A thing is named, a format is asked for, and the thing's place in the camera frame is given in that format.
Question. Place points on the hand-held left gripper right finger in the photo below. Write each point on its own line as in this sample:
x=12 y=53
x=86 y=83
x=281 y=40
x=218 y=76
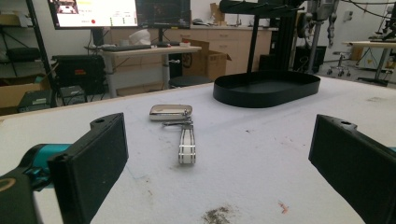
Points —
x=351 y=161

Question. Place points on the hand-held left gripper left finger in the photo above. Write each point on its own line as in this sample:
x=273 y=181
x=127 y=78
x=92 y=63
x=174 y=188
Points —
x=90 y=161

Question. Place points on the black oval tray stand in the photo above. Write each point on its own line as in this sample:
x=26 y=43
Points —
x=264 y=87

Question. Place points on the small black box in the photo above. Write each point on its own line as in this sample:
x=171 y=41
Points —
x=72 y=95

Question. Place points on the black equipment case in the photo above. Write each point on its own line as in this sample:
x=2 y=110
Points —
x=79 y=73

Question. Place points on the rolling stool base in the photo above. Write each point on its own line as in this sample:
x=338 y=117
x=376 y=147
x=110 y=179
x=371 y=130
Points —
x=338 y=67

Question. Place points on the cardboard box with black device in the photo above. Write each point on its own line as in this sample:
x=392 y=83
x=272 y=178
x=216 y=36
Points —
x=21 y=93

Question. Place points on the wooden table with black leg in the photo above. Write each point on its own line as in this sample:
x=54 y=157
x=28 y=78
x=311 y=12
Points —
x=373 y=53

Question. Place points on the black keyboard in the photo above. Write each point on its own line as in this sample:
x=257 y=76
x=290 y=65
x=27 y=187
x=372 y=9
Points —
x=126 y=48

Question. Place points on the wooden desk with grey legs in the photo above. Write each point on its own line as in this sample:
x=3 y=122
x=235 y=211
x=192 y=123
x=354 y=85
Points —
x=149 y=53

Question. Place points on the black metal shelf rack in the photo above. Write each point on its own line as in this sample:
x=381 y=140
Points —
x=37 y=46

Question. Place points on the white cloth bundle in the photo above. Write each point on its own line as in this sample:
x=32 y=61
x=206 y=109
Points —
x=140 y=36

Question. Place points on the large monitor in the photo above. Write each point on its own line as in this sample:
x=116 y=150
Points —
x=93 y=12

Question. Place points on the open cardboard box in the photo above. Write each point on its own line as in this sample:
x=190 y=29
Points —
x=207 y=62

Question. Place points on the dark monitor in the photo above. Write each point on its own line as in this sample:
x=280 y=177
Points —
x=163 y=12

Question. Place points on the wooden cabinet counter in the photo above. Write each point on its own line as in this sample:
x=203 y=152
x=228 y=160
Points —
x=218 y=43

